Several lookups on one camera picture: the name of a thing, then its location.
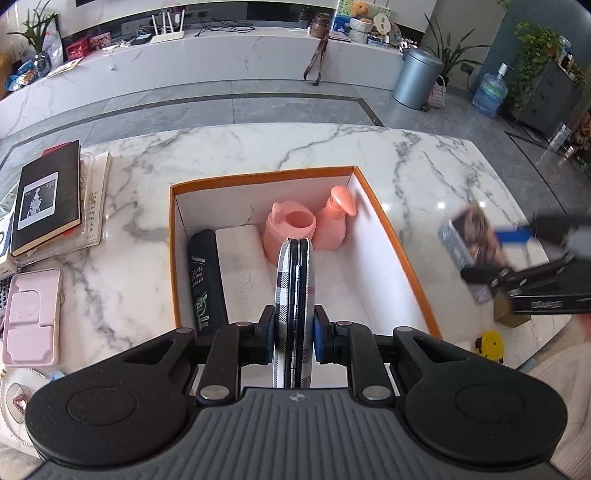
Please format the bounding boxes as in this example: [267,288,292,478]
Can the white tray with pearl bracelet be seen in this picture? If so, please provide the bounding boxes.
[0,364,62,449]

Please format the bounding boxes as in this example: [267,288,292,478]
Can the pink pump bottle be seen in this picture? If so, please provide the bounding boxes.
[264,200,318,264]
[314,185,359,251]

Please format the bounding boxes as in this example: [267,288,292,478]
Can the black cables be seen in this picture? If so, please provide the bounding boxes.
[185,17,256,37]

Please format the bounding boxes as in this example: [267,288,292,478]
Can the small picture-printed box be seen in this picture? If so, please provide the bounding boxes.
[438,203,514,304]

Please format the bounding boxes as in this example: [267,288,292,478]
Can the black hardcover book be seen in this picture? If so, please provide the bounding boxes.
[10,141,82,258]

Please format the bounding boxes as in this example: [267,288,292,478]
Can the grey metal trash can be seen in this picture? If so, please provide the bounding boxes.
[392,46,445,110]

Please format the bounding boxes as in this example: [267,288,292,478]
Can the blue water jug with pump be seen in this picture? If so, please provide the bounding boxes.
[472,64,509,117]

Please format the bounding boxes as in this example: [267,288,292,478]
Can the white router with antennas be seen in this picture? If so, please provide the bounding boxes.
[150,9,187,44]

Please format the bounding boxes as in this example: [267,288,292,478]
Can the plaid zip case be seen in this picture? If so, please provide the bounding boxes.
[276,237,317,389]

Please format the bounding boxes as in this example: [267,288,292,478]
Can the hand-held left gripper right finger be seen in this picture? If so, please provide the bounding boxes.
[313,305,478,404]

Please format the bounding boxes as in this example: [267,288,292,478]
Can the pink flat case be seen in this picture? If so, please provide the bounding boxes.
[2,268,64,368]

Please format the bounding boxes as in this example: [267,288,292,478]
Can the long-leaf floor plant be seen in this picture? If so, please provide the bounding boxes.
[422,14,493,82]

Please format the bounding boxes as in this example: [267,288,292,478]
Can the white marble television cabinet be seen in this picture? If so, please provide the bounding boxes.
[0,21,407,139]

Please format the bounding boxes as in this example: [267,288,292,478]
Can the small woven basket bag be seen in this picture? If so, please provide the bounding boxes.
[427,75,448,110]

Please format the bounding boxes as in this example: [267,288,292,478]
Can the white rectangular box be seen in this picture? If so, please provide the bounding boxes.
[215,224,280,324]

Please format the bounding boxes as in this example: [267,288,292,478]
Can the trailing green potted plant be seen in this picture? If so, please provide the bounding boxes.
[505,18,578,110]

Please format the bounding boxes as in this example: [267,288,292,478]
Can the stack of white books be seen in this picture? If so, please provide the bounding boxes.
[9,150,113,269]

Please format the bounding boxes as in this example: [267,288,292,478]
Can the black shampoo bottle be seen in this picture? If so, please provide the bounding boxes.
[188,229,228,331]

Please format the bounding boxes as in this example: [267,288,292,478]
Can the yellow round tape measure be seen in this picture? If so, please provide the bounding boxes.
[475,330,505,361]

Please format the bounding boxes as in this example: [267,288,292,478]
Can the blue snack bags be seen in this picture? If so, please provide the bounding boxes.
[4,60,38,91]

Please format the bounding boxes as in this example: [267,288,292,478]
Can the grey wrapped pot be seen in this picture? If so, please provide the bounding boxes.
[348,17,374,44]

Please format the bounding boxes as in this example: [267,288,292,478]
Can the orange cardboard box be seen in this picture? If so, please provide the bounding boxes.
[168,165,443,340]

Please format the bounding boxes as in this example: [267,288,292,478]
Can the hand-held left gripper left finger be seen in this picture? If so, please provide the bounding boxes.
[113,305,278,408]

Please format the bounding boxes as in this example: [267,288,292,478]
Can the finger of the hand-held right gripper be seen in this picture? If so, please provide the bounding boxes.
[461,257,576,289]
[496,213,591,246]

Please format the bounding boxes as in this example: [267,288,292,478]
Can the teddy bear picture board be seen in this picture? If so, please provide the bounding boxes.
[335,0,392,36]

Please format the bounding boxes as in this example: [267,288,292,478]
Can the red gift box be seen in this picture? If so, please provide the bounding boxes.
[65,37,91,61]

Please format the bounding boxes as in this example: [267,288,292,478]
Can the small brown cardboard box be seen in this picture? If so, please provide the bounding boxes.
[493,293,532,328]

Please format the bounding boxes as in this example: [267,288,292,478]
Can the green plant in glass vase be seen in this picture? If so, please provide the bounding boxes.
[7,0,62,71]

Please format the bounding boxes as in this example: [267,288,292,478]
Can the dark grey side cabinet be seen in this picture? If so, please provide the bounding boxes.
[512,60,583,136]

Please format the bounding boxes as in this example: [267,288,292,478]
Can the brown bottle with strap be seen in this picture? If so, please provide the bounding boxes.
[303,13,331,86]

